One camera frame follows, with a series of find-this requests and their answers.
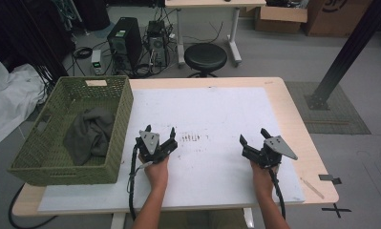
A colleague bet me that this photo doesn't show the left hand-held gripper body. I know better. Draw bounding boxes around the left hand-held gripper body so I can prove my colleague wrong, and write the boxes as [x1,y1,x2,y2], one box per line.
[135,129,179,165]

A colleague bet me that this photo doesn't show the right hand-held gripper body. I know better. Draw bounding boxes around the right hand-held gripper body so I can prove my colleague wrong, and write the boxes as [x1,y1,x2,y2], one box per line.
[241,135,299,169]

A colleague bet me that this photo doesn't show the grey-brown printed t-shirt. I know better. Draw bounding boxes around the grey-brown printed t-shirt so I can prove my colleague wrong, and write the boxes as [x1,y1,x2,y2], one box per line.
[62,107,116,167]

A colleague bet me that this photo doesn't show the green woven basket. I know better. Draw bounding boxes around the green woven basket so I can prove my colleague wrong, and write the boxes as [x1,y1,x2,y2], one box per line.
[7,75,135,187]

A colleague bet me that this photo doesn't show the person's left hand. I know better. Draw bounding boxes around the person's left hand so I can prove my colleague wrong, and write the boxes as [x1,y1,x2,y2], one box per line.
[138,154,170,193]

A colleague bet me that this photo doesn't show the person's right hand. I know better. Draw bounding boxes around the person's right hand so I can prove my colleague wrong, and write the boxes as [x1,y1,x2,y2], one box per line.
[249,159,280,200]

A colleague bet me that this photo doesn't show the light wooden table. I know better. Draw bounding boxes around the light wooden table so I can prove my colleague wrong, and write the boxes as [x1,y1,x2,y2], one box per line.
[11,76,340,218]

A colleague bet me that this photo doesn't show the black tape piece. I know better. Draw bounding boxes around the black tape piece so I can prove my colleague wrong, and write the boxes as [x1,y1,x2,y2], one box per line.
[317,174,343,186]

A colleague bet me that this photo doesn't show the grey floor mat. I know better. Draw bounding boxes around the grey floor mat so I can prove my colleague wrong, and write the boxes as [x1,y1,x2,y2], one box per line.
[285,80,372,135]

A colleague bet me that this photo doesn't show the black round stool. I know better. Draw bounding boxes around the black round stool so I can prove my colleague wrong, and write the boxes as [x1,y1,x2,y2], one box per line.
[183,42,228,79]

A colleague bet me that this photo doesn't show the white power unit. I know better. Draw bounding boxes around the white power unit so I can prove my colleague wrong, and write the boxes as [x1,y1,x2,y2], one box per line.
[91,49,105,76]

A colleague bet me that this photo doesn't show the person's legs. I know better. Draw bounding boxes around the person's legs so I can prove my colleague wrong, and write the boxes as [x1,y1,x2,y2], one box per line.
[159,209,247,229]

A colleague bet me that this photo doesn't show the open grey computer tower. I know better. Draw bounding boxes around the open grey computer tower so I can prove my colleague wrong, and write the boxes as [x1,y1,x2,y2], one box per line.
[145,19,170,68]

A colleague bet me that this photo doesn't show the black computer tower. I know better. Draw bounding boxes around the black computer tower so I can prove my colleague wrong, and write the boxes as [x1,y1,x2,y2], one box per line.
[106,16,143,73]

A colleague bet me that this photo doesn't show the small open cardboard box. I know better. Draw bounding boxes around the small open cardboard box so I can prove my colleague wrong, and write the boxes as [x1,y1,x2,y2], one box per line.
[254,5,308,35]

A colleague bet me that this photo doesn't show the large cardboard box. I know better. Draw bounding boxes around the large cardboard box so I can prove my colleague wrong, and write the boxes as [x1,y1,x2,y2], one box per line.
[302,0,374,38]

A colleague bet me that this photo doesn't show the white-legged desk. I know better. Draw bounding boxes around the white-legged desk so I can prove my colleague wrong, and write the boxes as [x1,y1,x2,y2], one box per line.
[164,0,267,69]

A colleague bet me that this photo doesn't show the white cloth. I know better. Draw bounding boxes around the white cloth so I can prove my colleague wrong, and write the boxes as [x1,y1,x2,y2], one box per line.
[0,49,48,153]

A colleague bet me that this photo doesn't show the dark curtain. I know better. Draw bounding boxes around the dark curtain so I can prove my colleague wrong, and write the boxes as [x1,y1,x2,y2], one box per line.
[0,0,76,80]

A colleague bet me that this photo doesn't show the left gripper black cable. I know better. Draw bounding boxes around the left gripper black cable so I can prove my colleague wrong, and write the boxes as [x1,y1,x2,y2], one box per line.
[126,144,155,221]

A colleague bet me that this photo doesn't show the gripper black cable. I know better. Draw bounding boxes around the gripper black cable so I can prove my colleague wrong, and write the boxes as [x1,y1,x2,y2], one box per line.
[126,144,155,221]
[267,167,287,221]

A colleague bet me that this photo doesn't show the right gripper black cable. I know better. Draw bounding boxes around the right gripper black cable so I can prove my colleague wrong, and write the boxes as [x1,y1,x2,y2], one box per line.
[267,167,287,221]

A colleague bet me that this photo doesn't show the black metal post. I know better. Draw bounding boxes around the black metal post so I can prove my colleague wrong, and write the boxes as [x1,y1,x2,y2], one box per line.
[304,0,381,112]

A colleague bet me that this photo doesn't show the black floor cable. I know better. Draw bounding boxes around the black floor cable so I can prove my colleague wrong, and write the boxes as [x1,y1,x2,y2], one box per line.
[8,183,58,229]

